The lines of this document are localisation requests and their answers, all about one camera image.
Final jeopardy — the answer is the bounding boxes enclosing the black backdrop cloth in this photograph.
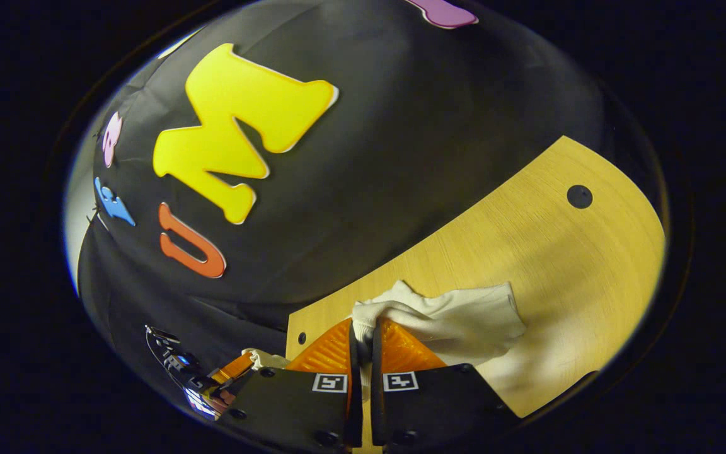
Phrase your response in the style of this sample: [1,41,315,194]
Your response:
[76,0,603,392]

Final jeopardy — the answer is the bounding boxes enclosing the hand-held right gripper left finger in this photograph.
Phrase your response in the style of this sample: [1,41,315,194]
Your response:
[215,317,364,454]

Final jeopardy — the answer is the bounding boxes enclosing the cream long-sleeved shirt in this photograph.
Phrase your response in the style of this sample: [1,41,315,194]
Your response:
[242,279,527,404]

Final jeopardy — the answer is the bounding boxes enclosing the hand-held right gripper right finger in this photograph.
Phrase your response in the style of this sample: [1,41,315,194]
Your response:
[369,315,521,454]

